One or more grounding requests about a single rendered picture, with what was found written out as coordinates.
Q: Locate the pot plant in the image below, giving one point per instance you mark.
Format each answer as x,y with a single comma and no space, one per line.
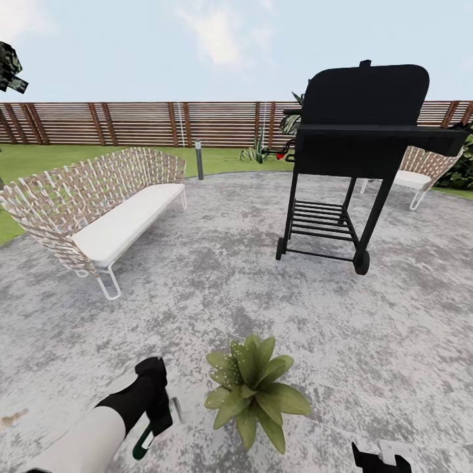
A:
246,385

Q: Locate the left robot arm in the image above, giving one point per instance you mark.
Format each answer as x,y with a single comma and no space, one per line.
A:
92,443

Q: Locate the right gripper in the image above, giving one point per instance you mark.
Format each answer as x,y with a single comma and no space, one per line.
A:
372,464

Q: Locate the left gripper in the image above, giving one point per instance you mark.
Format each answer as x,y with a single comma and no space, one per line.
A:
159,416

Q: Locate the insectifuge atomizer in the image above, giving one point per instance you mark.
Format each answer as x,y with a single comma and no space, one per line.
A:
143,444

